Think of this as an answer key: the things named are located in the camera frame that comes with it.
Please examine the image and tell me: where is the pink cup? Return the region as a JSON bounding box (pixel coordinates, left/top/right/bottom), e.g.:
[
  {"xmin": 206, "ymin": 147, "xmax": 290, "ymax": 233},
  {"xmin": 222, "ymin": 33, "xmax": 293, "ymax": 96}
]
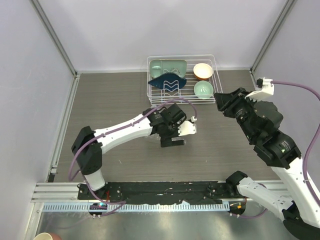
[{"xmin": 48, "ymin": 232, "xmax": 62, "ymax": 240}]

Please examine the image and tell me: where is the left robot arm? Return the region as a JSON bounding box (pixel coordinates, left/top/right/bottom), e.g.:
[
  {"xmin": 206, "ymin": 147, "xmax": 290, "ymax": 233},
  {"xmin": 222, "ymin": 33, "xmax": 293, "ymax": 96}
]
[{"xmin": 71, "ymin": 104, "xmax": 197, "ymax": 200}]

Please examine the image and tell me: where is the dark blue leaf plate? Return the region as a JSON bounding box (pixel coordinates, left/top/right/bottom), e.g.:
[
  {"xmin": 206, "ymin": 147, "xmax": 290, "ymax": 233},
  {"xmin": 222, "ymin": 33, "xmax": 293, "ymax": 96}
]
[{"xmin": 148, "ymin": 72, "xmax": 187, "ymax": 92}]

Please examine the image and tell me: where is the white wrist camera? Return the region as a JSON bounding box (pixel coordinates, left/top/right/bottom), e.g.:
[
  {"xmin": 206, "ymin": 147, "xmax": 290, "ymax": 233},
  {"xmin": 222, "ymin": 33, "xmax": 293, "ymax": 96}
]
[
  {"xmin": 177, "ymin": 116, "xmax": 197, "ymax": 137},
  {"xmin": 245, "ymin": 77, "xmax": 275, "ymax": 102}
]

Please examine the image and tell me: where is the perforated cable duct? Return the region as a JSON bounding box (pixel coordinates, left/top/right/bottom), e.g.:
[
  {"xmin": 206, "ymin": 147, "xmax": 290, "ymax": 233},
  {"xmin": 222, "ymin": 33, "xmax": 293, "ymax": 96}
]
[{"xmin": 42, "ymin": 201, "xmax": 230, "ymax": 213}]

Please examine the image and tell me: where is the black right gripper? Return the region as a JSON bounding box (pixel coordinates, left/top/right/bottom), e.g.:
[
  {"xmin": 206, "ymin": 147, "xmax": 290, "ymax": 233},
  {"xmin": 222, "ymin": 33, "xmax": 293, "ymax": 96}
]
[{"xmin": 214, "ymin": 86, "xmax": 257, "ymax": 141}]

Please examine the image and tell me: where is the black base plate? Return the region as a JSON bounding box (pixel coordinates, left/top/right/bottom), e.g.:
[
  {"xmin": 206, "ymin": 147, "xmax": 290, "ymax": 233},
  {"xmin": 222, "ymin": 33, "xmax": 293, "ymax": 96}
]
[{"xmin": 77, "ymin": 181, "xmax": 245, "ymax": 205}]

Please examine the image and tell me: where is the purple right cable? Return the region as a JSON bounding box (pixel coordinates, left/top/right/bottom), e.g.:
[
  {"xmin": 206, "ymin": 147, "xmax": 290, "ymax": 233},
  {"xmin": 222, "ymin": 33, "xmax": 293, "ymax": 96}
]
[{"xmin": 271, "ymin": 79, "xmax": 320, "ymax": 193}]

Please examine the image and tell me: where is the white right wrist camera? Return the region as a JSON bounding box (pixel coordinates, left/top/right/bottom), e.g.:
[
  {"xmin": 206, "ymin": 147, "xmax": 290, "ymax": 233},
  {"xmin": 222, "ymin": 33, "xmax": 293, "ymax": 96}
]
[{"xmin": 245, "ymin": 77, "xmax": 275, "ymax": 102}]

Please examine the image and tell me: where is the white wire dish rack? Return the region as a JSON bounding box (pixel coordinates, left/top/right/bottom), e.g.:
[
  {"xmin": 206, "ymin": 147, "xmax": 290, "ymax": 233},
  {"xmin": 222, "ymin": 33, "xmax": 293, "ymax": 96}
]
[{"xmin": 146, "ymin": 54, "xmax": 223, "ymax": 106}]

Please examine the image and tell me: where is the clear plastic bottle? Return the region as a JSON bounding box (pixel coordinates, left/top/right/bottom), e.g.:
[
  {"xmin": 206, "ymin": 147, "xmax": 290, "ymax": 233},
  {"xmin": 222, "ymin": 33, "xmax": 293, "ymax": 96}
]
[{"xmin": 145, "ymin": 134, "xmax": 161, "ymax": 144}]

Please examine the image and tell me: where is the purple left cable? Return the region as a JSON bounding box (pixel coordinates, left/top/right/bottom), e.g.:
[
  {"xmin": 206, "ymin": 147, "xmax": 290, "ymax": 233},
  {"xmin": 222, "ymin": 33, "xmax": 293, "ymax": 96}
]
[{"xmin": 68, "ymin": 97, "xmax": 199, "ymax": 216}]

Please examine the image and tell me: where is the orange bowl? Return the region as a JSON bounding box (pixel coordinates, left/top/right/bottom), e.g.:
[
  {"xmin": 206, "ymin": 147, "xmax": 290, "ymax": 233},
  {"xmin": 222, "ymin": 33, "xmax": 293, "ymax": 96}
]
[{"xmin": 193, "ymin": 63, "xmax": 214, "ymax": 80}]

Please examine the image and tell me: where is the purple cable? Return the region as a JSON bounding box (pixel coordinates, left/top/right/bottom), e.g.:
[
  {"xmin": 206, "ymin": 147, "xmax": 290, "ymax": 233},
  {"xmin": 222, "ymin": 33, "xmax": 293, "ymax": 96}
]
[
  {"xmin": 271, "ymin": 79, "xmax": 320, "ymax": 193},
  {"xmin": 68, "ymin": 97, "xmax": 199, "ymax": 216}
]

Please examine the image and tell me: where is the green rectangular tray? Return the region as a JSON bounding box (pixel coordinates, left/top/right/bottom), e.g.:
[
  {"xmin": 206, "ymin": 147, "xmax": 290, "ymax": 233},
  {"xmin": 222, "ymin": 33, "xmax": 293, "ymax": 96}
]
[{"xmin": 149, "ymin": 59, "xmax": 187, "ymax": 79}]

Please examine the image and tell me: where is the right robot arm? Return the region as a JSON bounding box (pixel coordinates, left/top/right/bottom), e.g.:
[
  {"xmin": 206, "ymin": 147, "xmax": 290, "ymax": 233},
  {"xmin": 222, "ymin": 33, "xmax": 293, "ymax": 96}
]
[{"xmin": 214, "ymin": 88, "xmax": 320, "ymax": 240}]

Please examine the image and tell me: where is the beige cup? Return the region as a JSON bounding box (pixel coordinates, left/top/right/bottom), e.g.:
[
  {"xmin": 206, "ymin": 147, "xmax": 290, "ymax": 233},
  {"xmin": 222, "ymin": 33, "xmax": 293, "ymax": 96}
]
[{"xmin": 33, "ymin": 232, "xmax": 54, "ymax": 240}]

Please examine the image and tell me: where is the green round bowl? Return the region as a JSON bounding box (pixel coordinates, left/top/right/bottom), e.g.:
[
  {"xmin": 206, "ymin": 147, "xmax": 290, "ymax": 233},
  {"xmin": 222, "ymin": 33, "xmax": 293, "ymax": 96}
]
[{"xmin": 193, "ymin": 80, "xmax": 214, "ymax": 100}]

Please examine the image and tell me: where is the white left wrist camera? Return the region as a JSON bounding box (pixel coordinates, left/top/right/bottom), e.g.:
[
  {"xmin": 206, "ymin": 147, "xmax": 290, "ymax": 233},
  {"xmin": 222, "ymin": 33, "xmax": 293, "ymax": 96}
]
[{"xmin": 177, "ymin": 116, "xmax": 197, "ymax": 137}]

